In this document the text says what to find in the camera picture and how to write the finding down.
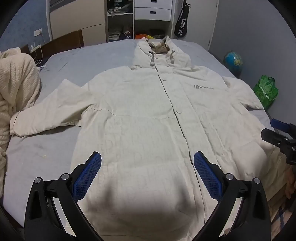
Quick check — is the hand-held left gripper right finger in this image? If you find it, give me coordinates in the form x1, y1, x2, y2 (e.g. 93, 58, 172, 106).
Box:
193, 151, 271, 241

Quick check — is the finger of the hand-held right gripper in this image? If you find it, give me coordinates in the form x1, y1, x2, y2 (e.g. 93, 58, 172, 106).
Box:
270, 119, 296, 133
261, 128, 296, 147

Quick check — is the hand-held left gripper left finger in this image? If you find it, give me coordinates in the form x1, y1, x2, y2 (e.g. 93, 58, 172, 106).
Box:
24, 151, 104, 241

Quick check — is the white hooded jacket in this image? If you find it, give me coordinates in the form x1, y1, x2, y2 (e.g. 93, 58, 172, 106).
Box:
9, 35, 289, 241

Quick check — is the green shopping bag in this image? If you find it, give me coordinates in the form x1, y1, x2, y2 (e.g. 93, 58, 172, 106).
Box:
253, 75, 279, 111

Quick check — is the plaid cloth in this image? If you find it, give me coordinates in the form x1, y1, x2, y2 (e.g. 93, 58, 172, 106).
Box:
272, 202, 292, 233

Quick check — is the blue globe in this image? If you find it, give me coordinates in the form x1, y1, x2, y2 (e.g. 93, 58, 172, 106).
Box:
223, 51, 243, 78

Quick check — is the bed with grey sheet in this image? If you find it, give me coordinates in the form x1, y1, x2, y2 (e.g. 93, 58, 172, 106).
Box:
2, 38, 278, 232

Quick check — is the cream knitted blanket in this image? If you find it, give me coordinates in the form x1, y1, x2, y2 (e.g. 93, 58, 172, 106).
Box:
0, 47, 41, 186

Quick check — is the brown wooden headboard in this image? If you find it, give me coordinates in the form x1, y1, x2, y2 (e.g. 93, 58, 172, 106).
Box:
21, 30, 84, 58

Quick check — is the black racket bag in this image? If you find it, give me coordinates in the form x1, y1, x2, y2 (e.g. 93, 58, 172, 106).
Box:
174, 0, 191, 39

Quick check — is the cream wardrobe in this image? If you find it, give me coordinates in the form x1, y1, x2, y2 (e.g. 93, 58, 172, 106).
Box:
46, 0, 108, 47

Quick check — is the white open shelf unit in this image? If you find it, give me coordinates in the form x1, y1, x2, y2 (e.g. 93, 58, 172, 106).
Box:
105, 0, 135, 43

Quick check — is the white drawer cabinet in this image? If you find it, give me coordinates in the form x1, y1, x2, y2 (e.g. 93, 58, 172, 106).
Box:
134, 0, 173, 39

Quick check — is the white cable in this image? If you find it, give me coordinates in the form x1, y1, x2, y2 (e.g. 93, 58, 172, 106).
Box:
34, 46, 45, 68

